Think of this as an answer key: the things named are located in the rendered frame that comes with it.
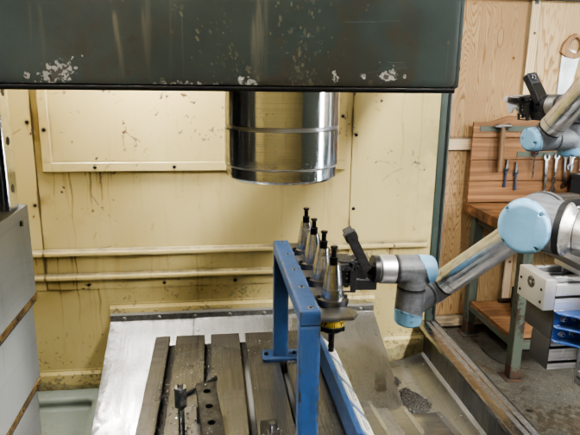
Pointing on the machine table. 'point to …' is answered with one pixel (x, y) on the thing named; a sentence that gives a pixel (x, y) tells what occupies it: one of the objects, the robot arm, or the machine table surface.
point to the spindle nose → (280, 136)
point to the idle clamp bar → (204, 410)
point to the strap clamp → (269, 427)
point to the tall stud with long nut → (180, 405)
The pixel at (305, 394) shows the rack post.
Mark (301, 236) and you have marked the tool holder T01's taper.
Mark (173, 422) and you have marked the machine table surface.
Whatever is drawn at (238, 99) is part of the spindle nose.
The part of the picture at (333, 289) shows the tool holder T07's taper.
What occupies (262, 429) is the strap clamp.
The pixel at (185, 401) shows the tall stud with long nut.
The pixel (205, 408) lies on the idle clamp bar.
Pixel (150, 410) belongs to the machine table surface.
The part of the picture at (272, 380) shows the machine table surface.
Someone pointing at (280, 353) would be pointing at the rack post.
